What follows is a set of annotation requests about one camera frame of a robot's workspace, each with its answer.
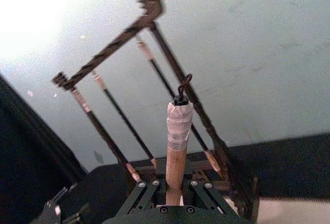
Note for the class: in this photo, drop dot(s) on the black rack with steel bars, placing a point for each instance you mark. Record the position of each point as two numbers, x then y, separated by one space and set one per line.
165 46

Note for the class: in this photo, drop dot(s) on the black ribbed tool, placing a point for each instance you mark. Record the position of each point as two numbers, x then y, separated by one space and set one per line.
64 208

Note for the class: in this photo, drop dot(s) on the shallow brown cardboard tray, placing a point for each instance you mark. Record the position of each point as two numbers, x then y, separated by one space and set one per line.
296 211

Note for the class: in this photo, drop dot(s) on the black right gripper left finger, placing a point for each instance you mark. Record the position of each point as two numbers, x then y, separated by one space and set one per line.
144 193

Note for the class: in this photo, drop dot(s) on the black table cloth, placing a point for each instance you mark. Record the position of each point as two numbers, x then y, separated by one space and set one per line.
283 167

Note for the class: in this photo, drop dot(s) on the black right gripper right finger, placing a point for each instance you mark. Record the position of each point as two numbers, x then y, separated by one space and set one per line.
206 193

